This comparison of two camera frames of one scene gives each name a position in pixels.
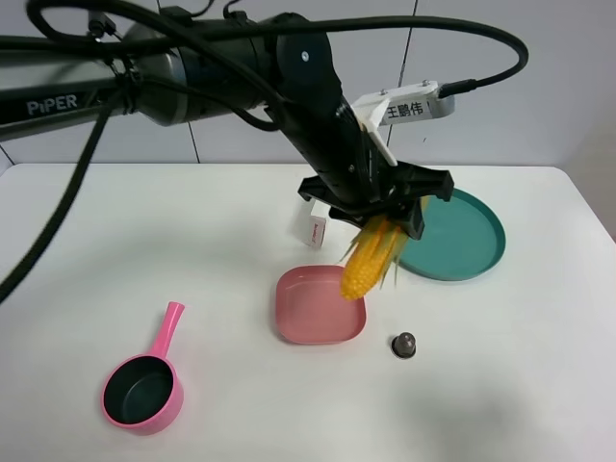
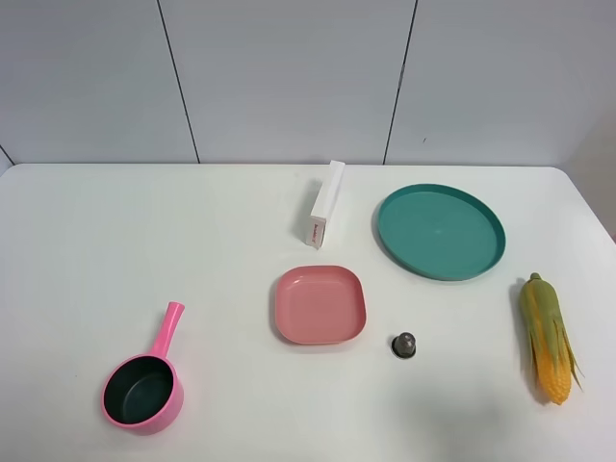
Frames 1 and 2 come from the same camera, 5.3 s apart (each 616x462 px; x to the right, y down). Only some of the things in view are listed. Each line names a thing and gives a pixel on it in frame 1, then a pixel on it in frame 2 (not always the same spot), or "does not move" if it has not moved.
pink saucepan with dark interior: [144, 396] does not move
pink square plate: [311, 308] does not move
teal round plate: [464, 237] does not move
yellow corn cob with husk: [372, 255] → [554, 358]
